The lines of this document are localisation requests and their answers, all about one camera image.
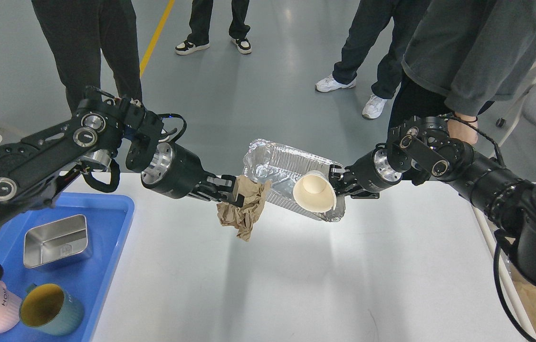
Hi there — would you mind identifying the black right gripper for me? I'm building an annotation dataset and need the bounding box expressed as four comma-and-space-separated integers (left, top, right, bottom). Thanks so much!
329, 147, 402, 199

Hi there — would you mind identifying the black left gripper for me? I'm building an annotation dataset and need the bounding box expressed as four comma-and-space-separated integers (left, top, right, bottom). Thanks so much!
141, 142, 245, 208

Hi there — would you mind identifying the white paper cup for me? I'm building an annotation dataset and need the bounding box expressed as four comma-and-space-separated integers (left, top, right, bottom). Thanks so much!
292, 170, 337, 213

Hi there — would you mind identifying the crushed clear plastic bottle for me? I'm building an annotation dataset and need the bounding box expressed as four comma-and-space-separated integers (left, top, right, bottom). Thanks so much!
243, 139, 345, 222

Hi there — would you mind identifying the stainless steel rectangular tray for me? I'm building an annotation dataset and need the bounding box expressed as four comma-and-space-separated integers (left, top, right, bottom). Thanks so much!
23, 214, 93, 272

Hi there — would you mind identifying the blue-green mug yellow inside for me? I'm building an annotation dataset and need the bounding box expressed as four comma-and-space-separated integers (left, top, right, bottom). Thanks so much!
19, 283, 84, 336

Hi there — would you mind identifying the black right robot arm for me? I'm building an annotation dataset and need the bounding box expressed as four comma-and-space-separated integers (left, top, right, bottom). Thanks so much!
327, 114, 536, 342

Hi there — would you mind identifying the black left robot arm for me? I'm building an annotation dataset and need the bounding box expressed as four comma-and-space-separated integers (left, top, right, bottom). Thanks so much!
0, 86, 244, 227

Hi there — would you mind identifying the bystander bare hand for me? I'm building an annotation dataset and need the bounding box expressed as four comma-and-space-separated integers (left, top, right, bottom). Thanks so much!
448, 112, 479, 144

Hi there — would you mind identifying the blue plastic tray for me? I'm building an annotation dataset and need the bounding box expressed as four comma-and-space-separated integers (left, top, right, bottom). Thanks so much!
0, 193, 134, 342

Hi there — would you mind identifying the person with white sneakers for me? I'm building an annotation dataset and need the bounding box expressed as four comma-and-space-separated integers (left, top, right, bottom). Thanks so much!
315, 0, 432, 120

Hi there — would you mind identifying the person with grey sneakers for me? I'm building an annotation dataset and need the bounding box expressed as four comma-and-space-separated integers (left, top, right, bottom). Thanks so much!
388, 0, 536, 128

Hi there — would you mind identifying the person with black-white sneakers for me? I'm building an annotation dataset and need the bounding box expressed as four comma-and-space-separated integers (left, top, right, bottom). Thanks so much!
175, 0, 252, 57

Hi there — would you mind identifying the person in cream top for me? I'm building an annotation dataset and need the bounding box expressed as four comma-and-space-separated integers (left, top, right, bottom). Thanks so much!
32, 0, 143, 113

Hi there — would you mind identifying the white plastic bin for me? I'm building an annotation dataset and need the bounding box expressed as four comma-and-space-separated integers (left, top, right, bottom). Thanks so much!
473, 208, 536, 342

